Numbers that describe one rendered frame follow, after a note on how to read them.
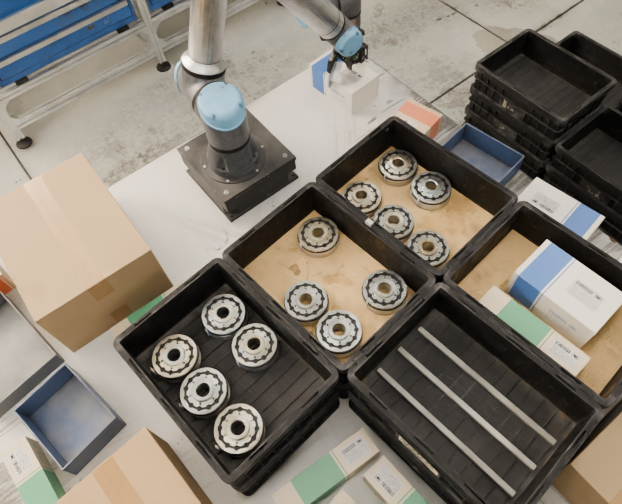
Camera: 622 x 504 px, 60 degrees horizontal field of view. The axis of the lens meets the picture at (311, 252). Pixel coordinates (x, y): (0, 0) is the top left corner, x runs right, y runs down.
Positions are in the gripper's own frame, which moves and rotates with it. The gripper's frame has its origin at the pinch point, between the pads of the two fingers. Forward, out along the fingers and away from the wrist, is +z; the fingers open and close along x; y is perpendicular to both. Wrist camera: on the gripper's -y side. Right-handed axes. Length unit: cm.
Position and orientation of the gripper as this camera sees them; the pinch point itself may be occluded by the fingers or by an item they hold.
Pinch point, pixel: (343, 75)
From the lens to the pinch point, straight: 184.4
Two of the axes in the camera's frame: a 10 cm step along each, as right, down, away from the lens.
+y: 6.7, 6.2, -4.2
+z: 0.6, 5.1, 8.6
